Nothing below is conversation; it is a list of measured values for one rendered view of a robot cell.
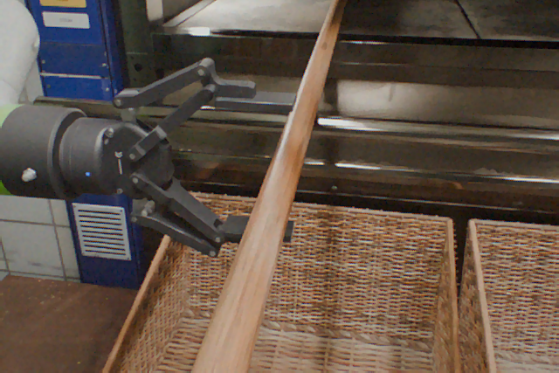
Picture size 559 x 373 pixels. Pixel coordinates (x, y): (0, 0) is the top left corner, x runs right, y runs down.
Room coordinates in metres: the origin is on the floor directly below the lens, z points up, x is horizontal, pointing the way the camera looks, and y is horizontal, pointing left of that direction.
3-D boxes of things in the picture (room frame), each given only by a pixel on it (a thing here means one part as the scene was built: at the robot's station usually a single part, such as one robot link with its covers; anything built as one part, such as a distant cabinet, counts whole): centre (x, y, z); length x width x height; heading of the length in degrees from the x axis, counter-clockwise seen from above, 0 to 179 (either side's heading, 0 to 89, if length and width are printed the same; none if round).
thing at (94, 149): (0.50, 0.15, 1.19); 0.09 x 0.07 x 0.08; 81
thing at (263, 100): (0.48, 0.02, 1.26); 0.07 x 0.03 x 0.01; 81
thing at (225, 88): (0.48, 0.04, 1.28); 0.05 x 0.01 x 0.03; 81
